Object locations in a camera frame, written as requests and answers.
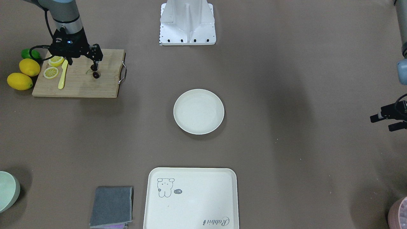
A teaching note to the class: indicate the mint green bowl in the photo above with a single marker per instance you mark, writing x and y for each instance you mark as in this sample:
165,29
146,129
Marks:
9,190

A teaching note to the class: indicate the lemon slice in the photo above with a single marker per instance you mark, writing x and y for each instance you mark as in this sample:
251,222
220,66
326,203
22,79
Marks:
51,72
56,61

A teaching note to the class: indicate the bamboo cutting board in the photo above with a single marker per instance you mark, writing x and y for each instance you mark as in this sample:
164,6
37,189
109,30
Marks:
79,80

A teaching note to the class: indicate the dark red cherry pair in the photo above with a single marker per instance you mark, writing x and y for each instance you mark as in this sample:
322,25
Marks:
94,71

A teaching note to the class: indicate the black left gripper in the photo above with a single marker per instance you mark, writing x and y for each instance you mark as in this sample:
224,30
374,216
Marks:
389,112

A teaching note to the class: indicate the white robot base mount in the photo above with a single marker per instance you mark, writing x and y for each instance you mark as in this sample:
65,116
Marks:
187,22

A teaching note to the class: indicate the yellow lemon near lime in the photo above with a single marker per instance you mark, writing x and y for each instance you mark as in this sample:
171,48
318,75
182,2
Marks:
29,67

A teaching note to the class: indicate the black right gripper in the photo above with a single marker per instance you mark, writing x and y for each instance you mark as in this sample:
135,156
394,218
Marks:
83,39

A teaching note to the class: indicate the grey folded cloth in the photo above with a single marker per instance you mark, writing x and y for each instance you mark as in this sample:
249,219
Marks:
112,207

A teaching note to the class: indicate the yellow plastic knife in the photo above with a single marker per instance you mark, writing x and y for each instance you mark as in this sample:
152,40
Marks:
61,83

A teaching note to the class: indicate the lemon slice lower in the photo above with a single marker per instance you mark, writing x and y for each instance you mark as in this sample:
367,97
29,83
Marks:
51,72

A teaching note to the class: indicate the lemon slice upper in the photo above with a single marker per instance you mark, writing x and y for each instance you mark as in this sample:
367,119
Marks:
56,61

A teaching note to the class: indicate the round beige plate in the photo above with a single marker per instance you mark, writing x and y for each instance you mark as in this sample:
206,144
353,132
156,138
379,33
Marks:
198,111

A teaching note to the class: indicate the white rabbit tray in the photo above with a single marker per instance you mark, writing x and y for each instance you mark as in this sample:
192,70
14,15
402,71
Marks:
191,198

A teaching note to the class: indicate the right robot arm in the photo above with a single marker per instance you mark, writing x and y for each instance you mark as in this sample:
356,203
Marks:
65,14

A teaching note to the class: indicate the yellow lemon outer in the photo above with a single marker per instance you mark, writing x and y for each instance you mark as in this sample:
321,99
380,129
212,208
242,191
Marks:
19,81

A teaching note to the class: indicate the green lime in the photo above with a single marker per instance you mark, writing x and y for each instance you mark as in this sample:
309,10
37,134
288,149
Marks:
26,54

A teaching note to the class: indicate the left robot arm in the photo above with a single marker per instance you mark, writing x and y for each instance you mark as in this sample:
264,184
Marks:
401,12

